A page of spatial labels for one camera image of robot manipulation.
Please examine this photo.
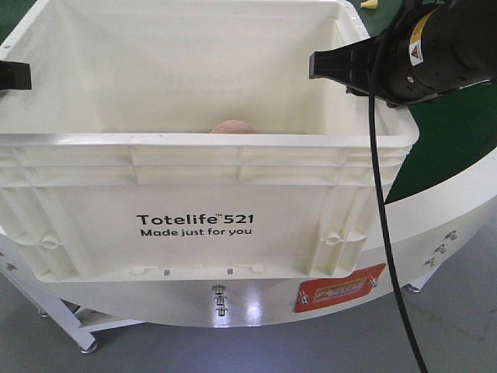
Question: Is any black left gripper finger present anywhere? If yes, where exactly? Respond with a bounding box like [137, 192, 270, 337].
[0, 61, 31, 91]

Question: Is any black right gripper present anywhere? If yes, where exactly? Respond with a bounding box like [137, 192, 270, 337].
[309, 1, 496, 105]

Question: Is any yellow-pink plush peach ball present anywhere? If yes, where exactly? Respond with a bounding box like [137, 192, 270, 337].
[211, 120, 258, 134]

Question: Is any white plastic Totelife crate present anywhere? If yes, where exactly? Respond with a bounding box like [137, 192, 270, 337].
[0, 0, 422, 284]

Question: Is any small yellow toy item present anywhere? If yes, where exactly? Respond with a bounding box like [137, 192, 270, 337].
[360, 0, 379, 9]

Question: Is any white curved conveyor rim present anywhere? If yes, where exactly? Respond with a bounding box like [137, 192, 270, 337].
[21, 152, 496, 328]

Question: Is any orange warning label plate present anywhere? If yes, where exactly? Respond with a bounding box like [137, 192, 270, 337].
[294, 263, 386, 313]

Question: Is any white conveyor support leg frame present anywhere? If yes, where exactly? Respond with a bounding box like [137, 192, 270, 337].
[1, 235, 141, 354]

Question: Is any black cable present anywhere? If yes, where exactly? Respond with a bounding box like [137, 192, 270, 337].
[367, 34, 428, 373]

